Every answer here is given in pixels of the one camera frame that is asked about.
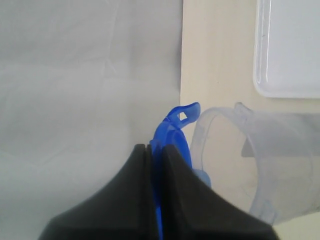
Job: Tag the clear plastic container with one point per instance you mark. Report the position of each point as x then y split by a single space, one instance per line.
264 163

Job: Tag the white plastic tray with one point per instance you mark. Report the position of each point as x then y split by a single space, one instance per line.
287 49

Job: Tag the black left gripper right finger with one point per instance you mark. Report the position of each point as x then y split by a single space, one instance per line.
192 211

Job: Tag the blue container lid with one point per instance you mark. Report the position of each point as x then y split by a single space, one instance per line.
169 132

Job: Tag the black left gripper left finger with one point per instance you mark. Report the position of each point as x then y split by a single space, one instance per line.
124 209

